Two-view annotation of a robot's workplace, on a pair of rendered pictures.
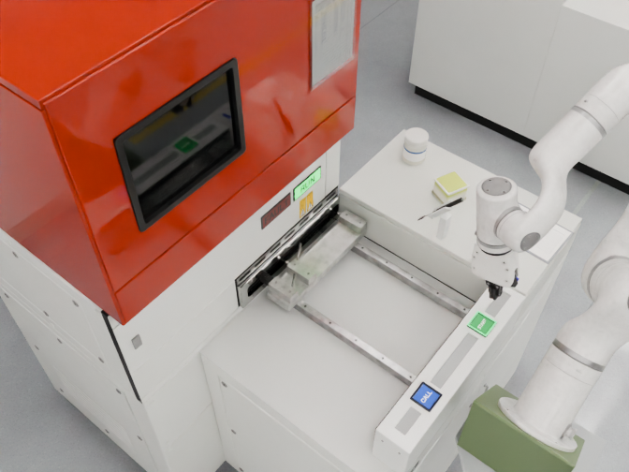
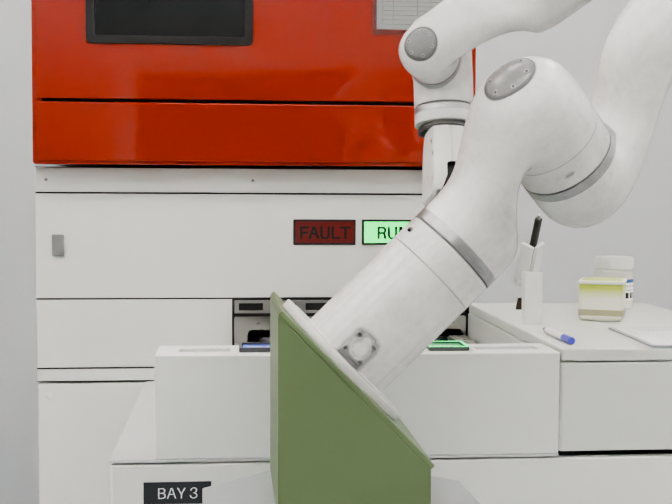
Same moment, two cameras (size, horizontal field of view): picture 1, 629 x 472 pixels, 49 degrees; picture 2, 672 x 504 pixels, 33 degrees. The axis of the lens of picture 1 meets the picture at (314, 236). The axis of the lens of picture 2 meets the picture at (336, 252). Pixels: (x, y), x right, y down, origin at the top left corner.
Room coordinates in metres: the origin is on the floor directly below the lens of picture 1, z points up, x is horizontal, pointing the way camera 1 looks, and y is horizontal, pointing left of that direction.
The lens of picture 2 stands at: (-0.23, -1.46, 1.18)
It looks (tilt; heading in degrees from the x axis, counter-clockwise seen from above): 3 degrees down; 46
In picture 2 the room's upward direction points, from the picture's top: straight up
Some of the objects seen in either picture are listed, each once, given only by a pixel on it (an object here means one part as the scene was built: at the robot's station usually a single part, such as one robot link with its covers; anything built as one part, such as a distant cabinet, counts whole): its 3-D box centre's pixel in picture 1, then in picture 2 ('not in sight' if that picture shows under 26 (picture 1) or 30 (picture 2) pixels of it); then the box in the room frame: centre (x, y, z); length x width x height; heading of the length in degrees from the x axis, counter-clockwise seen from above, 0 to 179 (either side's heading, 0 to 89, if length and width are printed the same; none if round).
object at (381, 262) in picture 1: (398, 272); not in sight; (1.23, -0.25, 0.84); 0.50 x 0.02 x 0.03; 51
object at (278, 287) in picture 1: (283, 289); not in sight; (1.13, 0.09, 0.89); 0.08 x 0.03 x 0.03; 51
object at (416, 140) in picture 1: (415, 146); (613, 282); (1.58, -0.31, 1.01); 0.07 x 0.07 x 0.10
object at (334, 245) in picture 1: (318, 261); not in sight; (1.25, -0.01, 0.87); 0.36 x 0.08 x 0.03; 141
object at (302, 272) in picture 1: (301, 272); not in sight; (1.19, 0.04, 0.89); 0.08 x 0.03 x 0.03; 51
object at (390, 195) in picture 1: (455, 218); (610, 364); (1.39, -0.42, 0.89); 0.62 x 0.35 x 0.14; 51
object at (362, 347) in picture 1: (343, 334); not in sight; (1.02, -0.08, 0.84); 0.50 x 0.02 x 0.03; 51
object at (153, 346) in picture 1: (242, 257); (256, 274); (1.14, 0.19, 1.02); 0.82 x 0.03 x 0.40; 141
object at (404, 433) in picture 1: (451, 373); (355, 398); (0.87, -0.35, 0.89); 0.55 x 0.09 x 0.14; 141
